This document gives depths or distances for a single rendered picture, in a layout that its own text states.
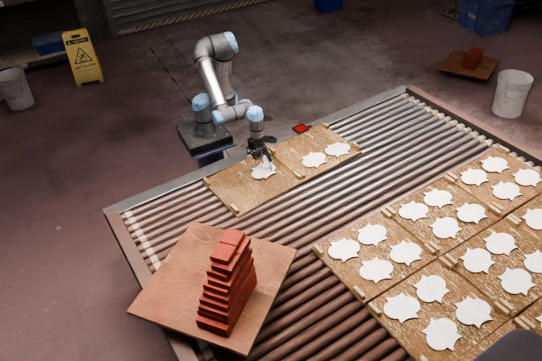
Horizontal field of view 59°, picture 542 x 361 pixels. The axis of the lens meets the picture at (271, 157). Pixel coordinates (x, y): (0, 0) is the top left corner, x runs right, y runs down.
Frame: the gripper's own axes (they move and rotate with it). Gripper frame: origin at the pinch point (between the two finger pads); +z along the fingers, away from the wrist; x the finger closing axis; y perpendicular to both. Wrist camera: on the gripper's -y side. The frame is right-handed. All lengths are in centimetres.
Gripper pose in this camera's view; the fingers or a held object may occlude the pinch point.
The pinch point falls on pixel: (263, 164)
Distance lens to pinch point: 252.3
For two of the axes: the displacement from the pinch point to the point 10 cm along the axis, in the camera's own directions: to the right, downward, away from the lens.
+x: 6.7, 4.2, -6.1
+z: 0.6, 7.9, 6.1
